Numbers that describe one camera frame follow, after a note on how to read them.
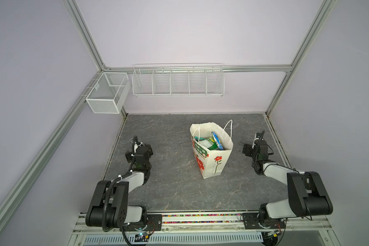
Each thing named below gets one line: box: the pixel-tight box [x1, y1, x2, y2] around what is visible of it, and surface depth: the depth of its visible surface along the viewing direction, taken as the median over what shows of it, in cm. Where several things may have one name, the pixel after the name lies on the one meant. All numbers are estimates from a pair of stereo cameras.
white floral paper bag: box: [189, 122, 214, 179], surface depth 82 cm
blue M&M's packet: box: [211, 131, 224, 151], surface depth 82 cm
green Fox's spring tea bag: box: [198, 136, 219, 151], surface depth 82 cm
